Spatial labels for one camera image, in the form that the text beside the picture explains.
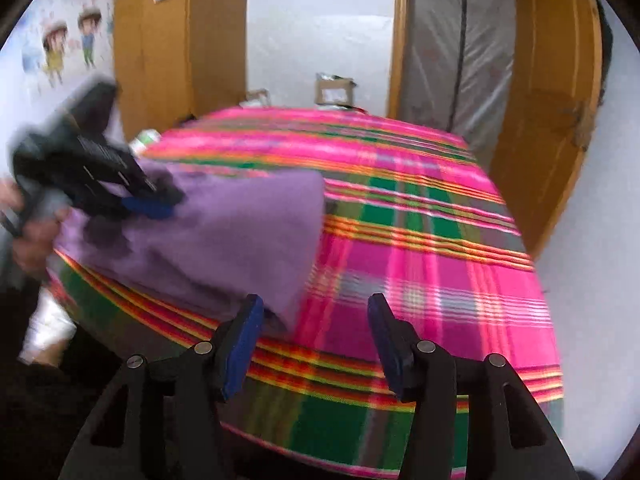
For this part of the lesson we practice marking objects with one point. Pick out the cartoon children wall sticker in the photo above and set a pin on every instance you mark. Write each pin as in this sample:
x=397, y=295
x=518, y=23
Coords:
x=63, y=51

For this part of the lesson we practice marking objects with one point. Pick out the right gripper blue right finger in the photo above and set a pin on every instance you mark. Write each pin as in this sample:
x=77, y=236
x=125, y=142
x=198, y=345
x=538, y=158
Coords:
x=393, y=339

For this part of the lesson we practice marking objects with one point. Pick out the metal door handle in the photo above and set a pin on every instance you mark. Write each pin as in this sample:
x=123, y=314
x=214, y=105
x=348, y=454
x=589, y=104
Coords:
x=583, y=125

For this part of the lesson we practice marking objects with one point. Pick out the wooden wardrobe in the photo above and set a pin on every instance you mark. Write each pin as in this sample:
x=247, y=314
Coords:
x=177, y=58

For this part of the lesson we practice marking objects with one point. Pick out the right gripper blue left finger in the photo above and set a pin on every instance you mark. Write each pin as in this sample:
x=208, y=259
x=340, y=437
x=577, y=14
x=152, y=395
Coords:
x=235, y=344

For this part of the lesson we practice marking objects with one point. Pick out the purple fleece garment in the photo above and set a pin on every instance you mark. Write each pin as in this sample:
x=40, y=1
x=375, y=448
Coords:
x=232, y=235

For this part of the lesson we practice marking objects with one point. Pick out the pink plaid bed sheet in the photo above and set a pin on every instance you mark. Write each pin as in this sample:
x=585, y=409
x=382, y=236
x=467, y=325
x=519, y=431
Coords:
x=410, y=215

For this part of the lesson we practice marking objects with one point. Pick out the person's left hand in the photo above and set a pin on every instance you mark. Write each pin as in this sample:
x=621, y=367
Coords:
x=31, y=250

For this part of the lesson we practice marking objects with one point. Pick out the wooden door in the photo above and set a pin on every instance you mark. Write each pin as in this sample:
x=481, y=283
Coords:
x=558, y=62

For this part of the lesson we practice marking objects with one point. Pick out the cardboard box on red bin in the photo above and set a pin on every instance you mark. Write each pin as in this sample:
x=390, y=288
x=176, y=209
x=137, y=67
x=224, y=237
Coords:
x=333, y=90

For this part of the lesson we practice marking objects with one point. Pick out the plastic wrapped mattress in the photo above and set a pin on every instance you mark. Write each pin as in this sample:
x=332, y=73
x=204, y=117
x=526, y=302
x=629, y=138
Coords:
x=458, y=67

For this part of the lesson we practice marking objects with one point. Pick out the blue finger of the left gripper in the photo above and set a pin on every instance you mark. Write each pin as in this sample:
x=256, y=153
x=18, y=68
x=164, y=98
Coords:
x=151, y=208
x=161, y=188

